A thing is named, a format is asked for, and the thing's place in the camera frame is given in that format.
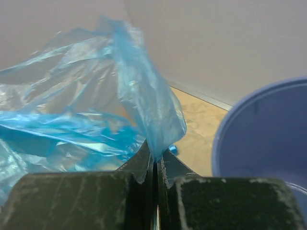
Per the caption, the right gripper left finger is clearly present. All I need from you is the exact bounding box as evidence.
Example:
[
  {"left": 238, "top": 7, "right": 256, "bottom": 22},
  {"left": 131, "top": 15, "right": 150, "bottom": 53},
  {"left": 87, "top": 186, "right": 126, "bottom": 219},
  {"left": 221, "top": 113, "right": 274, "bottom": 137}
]
[{"left": 0, "top": 143, "right": 154, "bottom": 230}]

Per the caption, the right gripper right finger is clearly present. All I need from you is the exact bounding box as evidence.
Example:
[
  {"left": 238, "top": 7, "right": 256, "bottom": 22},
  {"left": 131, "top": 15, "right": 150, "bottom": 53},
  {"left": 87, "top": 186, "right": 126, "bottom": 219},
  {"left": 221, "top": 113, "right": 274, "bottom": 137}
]
[{"left": 156, "top": 151, "right": 307, "bottom": 230}]

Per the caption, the blue trash bag roll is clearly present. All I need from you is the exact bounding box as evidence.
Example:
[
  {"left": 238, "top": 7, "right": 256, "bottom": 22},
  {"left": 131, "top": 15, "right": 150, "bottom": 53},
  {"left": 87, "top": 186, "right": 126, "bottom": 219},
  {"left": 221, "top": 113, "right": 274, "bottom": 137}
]
[{"left": 168, "top": 144, "right": 178, "bottom": 156}]

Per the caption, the single blue trash bag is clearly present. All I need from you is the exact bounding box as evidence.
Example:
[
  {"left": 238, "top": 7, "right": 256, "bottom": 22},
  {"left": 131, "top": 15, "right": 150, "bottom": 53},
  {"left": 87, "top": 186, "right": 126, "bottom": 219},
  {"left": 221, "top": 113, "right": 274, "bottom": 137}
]
[{"left": 0, "top": 15, "right": 188, "bottom": 230}]

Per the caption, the blue plastic trash bin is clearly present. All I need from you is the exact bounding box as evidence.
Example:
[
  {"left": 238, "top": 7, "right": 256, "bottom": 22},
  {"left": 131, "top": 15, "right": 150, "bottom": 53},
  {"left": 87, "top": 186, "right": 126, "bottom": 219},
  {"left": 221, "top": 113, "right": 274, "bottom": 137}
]
[{"left": 212, "top": 77, "right": 307, "bottom": 213}]

